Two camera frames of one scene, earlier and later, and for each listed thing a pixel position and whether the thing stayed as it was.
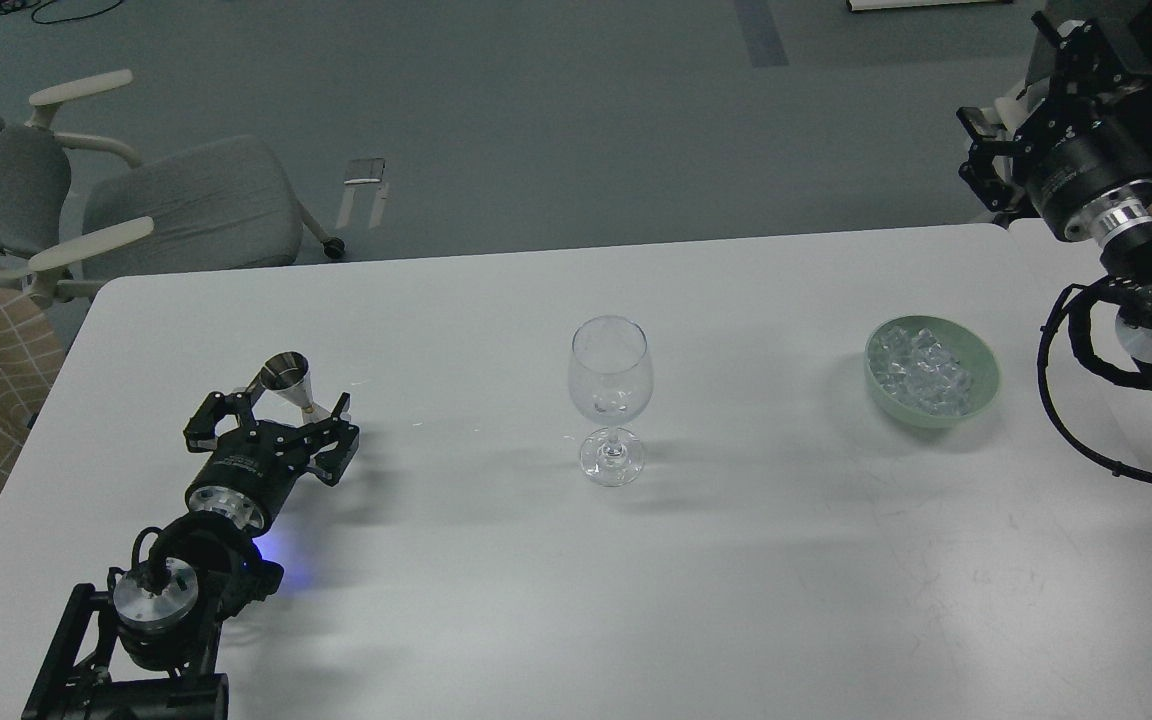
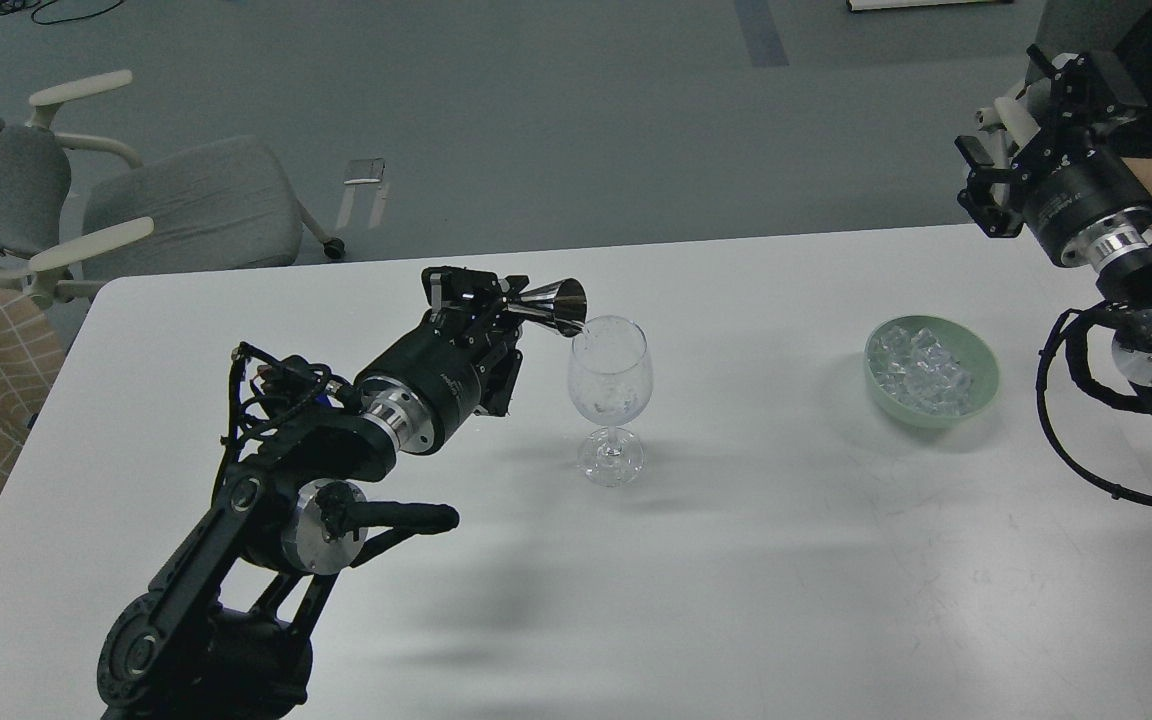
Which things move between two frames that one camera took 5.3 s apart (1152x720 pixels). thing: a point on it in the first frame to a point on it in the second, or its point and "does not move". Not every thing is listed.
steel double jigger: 286,374 to 561,306
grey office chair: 51,214 does not move
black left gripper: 250,466 to 426,381
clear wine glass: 610,379 does not move
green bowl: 930,371 does not move
